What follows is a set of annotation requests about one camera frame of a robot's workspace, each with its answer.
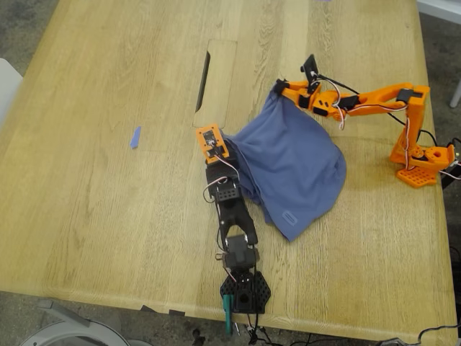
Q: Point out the teal table clamp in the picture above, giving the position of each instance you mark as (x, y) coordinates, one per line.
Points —
(228, 317)

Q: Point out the white side table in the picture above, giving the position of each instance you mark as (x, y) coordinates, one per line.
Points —
(439, 9)

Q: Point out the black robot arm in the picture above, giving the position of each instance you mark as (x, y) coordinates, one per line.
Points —
(234, 216)

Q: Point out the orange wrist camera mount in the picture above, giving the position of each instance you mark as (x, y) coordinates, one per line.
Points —
(210, 138)

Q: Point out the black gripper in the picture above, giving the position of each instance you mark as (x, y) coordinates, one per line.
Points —
(230, 157)

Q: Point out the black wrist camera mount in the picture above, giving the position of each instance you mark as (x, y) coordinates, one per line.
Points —
(309, 66)

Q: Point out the blue T-shirt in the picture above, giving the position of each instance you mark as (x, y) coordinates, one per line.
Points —
(288, 162)

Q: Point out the white chair seat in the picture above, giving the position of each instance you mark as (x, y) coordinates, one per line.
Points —
(7, 86)

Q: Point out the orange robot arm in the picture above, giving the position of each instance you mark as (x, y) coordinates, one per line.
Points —
(381, 95)

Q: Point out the white swivel chair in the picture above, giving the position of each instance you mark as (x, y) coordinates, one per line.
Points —
(72, 335)

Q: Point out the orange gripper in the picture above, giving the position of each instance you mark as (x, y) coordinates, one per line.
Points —
(292, 91)

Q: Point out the blue painter tape strip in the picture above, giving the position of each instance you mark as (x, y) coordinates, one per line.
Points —
(135, 138)

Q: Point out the black table clamp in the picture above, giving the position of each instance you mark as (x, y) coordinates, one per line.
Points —
(450, 176)

